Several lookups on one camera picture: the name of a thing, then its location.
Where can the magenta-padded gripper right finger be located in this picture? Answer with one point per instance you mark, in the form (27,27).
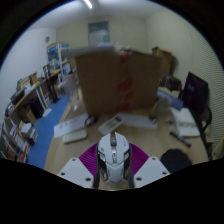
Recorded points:
(148,168)

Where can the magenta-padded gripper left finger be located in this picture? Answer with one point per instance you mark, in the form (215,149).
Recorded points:
(78,168)

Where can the white computer mouse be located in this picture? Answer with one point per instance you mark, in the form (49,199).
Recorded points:
(114,160)

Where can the black mouse pad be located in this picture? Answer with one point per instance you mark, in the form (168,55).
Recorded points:
(176,161)

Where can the white oblong flat device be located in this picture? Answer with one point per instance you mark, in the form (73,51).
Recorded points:
(75,136)

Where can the printed white paper sheet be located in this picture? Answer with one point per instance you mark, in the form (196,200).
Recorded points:
(68,126)

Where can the black marker pen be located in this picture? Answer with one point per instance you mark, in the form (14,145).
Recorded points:
(180,138)

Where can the plain white paper sheet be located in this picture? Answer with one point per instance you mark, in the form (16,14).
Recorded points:
(140,120)

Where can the small black tangled object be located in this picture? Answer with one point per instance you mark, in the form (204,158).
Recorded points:
(91,120)

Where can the clear plastic container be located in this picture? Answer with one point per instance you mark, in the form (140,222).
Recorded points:
(161,107)

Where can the blue book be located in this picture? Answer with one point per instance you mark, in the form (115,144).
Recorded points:
(171,98)

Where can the large brown cardboard box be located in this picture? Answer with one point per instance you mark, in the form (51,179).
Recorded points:
(103,83)

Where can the black office chair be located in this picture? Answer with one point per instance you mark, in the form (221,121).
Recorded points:
(196,93)

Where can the small brown cardboard box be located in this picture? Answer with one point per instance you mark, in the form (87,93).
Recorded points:
(163,60)

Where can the ceiling light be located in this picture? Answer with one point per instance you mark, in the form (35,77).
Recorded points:
(88,3)

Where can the grey wall window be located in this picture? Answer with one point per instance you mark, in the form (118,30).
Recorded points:
(99,32)

